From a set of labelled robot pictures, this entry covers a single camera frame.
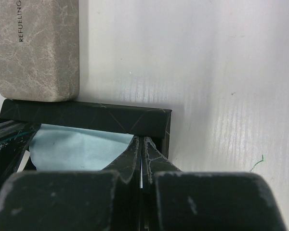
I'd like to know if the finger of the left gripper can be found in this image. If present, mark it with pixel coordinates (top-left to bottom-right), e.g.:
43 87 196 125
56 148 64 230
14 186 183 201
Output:
0 121 41 188

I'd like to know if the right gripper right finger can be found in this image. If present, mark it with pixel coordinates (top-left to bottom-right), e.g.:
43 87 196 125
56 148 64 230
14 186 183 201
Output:
142 137 181 185

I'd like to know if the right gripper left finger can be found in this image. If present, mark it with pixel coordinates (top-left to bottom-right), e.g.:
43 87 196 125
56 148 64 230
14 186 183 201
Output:
103 136 141 184

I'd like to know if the black rectangular case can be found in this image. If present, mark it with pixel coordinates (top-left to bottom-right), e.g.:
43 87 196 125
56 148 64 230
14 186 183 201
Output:
0 100 171 164

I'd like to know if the blue cloth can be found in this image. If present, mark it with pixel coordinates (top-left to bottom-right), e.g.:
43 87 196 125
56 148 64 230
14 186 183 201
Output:
29 124 133 171

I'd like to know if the grey glasses case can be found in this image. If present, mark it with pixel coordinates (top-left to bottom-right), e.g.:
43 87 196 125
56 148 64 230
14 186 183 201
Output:
0 0 79 102

